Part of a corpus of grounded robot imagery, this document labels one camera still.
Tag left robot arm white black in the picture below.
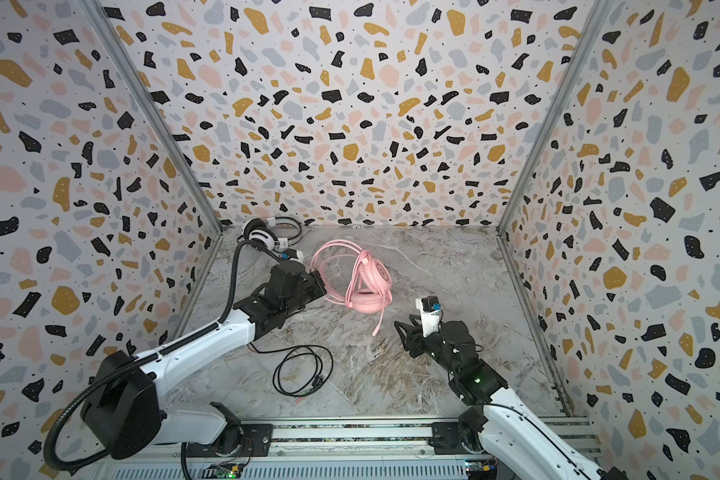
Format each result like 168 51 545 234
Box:
81 260 326 460

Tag pink headphone cable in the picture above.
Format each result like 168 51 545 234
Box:
309 239 394 338

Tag white black headphones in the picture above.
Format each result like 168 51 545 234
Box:
237 216 303 250

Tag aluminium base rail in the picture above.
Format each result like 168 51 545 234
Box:
89 415 607 480

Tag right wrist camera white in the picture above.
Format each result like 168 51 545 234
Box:
415 295 443 338

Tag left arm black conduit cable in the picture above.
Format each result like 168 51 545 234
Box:
41 238 283 472

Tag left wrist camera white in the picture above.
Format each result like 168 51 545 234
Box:
279 248 305 263

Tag black headphone cable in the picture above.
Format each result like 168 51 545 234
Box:
245 341 335 401

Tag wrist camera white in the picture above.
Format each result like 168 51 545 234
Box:
415 295 443 338
279 248 305 263

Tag pink headphones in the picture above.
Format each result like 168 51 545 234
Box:
310 239 393 315

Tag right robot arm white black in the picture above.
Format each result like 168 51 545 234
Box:
394 315 626 479

